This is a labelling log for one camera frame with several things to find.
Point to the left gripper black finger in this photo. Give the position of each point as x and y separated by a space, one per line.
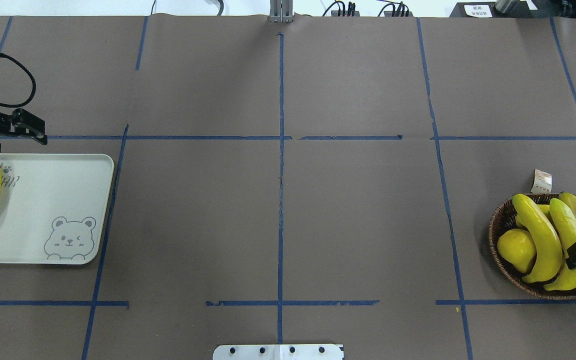
25 124

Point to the yellow banana top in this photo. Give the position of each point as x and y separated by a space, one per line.
548 256

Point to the brown wicker basket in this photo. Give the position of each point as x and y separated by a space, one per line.
501 221

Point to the white rectangular tray plate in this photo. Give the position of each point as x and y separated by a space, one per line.
53 206

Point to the white mounting plate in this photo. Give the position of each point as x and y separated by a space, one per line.
327 351

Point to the paper price tag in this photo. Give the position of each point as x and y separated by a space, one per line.
542 182

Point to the yellow lemon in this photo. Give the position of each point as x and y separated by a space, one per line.
517 247

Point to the small metal cylinder weight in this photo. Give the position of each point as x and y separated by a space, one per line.
505 7

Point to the aluminium frame post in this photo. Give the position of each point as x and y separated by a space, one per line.
281 11

